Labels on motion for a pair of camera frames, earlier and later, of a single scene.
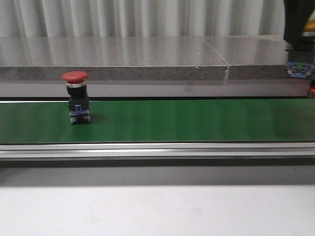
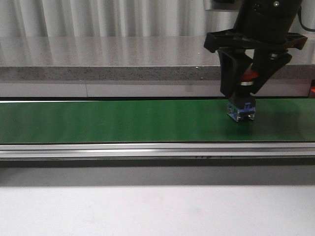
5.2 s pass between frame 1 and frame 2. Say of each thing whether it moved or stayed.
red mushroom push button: moved
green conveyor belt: stayed
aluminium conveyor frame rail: stayed
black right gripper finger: moved
